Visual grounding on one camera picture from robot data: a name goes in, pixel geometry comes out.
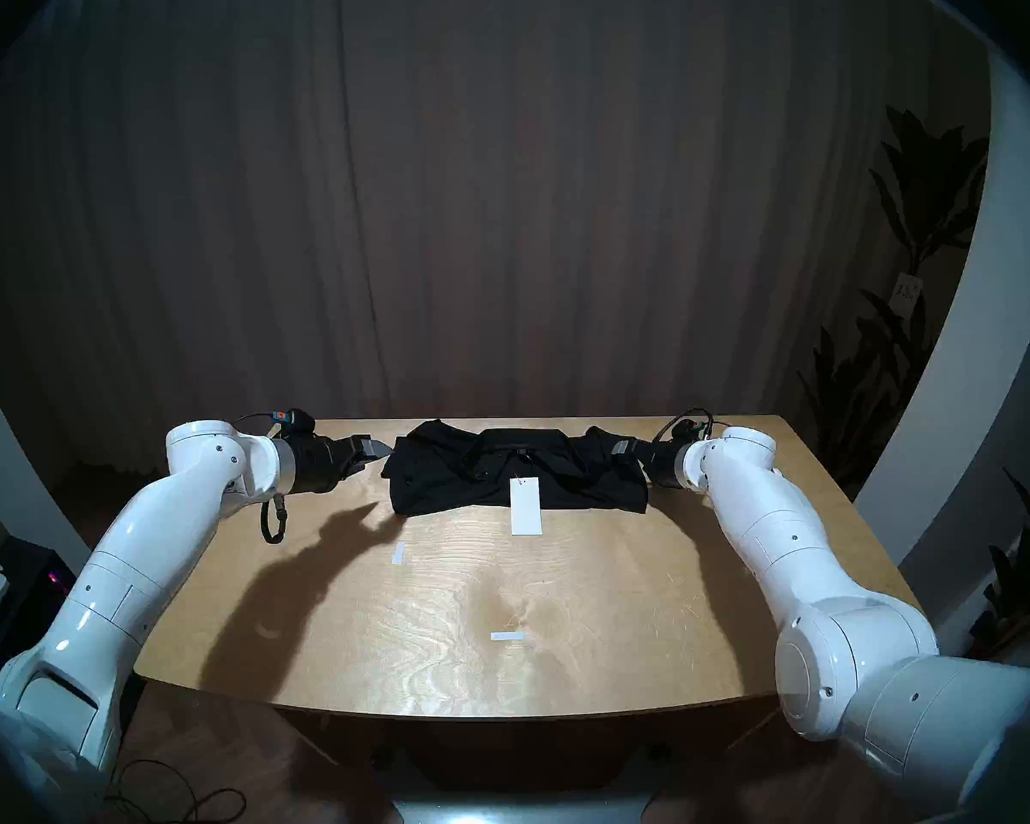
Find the black computer tower with lights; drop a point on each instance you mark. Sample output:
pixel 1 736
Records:
pixel 39 590

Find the black t-shirt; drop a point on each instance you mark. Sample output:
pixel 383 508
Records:
pixel 446 479

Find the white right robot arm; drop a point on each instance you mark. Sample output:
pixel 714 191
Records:
pixel 824 590

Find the white paper hang tag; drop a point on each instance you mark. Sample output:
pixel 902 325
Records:
pixel 526 506

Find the light wooden table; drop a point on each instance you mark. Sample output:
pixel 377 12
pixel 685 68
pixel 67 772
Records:
pixel 609 616

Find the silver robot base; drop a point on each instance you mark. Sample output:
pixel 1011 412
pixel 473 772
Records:
pixel 524 805

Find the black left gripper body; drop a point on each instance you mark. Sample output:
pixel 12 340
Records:
pixel 322 463

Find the tall dark leafy plant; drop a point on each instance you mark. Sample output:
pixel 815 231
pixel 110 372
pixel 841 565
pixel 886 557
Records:
pixel 927 187

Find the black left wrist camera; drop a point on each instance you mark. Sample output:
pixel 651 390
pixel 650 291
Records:
pixel 293 421

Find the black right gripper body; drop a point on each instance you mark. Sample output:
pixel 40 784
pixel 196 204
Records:
pixel 668 463

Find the brown pleated curtain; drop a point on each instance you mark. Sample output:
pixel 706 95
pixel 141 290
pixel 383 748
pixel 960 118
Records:
pixel 481 187

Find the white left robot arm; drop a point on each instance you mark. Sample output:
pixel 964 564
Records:
pixel 129 573

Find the grey-tipped right gripper finger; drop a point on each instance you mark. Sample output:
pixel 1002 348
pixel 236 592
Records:
pixel 627 449

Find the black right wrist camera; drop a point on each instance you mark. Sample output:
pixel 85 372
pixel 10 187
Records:
pixel 691 426

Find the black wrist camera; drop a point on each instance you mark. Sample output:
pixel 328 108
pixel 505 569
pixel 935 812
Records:
pixel 691 426
pixel 293 421

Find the white paper plant label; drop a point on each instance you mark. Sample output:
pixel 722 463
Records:
pixel 906 290

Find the grey-tipped left gripper finger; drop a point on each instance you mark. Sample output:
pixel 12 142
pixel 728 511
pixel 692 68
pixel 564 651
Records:
pixel 373 446
pixel 356 468

